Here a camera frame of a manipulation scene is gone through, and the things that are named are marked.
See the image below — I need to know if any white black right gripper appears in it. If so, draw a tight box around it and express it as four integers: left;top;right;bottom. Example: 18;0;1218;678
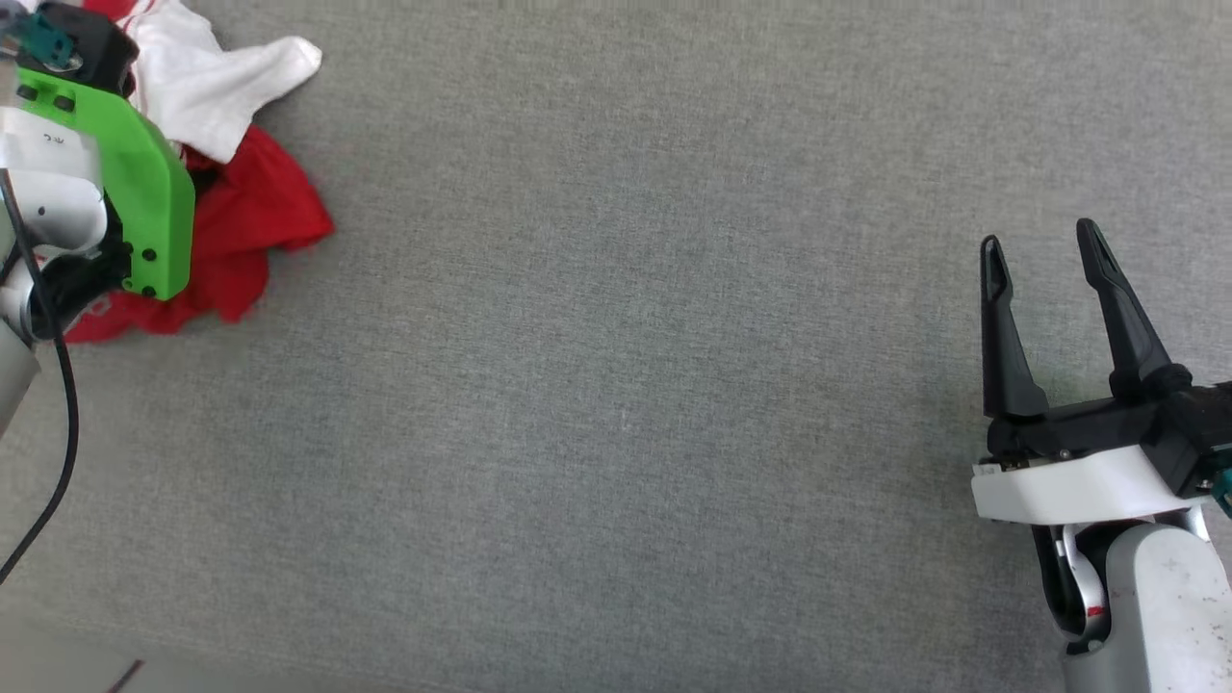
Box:
970;218;1219;527

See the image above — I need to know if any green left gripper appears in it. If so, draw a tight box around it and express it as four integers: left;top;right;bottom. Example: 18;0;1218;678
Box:
14;63;196;302

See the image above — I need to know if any red and white basketball jersey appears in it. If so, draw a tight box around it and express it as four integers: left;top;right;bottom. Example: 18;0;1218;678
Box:
60;0;336;345

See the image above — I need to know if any grey fabric work surface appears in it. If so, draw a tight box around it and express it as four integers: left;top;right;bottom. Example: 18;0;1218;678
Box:
0;0;1232;693

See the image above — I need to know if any teal left cable connector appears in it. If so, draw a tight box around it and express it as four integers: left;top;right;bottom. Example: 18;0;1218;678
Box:
17;14;75;70

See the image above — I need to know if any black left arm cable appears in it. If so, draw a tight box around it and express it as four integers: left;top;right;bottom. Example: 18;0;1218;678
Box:
0;168;80;585

